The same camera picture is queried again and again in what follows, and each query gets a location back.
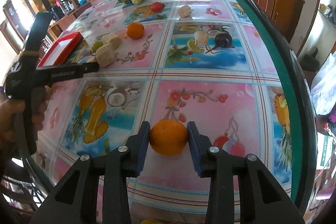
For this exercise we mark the red tomato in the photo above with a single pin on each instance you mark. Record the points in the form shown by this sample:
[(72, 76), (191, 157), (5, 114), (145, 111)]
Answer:
[(157, 7)]

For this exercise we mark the person's left hand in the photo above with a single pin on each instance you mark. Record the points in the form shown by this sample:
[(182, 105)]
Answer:
[(10, 107)]

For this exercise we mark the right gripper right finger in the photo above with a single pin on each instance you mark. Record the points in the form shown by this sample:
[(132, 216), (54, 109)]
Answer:
[(262, 198)]

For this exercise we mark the pale round piece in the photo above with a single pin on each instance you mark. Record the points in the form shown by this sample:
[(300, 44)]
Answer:
[(201, 38)]

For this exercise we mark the large beige bread chunk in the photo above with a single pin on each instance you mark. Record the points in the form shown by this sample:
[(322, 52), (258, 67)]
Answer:
[(105, 55)]

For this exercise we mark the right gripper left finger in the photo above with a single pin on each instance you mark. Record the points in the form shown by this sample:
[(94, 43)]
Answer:
[(74, 197)]

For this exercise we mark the green lime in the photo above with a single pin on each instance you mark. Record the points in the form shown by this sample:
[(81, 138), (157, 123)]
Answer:
[(96, 45)]

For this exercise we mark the colourful fruit print tablecloth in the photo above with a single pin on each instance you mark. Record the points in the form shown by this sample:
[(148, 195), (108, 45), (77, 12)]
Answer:
[(233, 95)]

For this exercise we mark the dark purple fruit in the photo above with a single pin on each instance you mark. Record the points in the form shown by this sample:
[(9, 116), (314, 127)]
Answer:
[(223, 40)]

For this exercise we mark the red rimmed white tray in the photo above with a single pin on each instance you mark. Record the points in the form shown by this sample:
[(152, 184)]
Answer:
[(61, 50)]

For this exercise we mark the orange fruit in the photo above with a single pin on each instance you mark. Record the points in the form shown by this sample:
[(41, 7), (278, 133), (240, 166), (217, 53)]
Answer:
[(135, 30), (168, 137)]

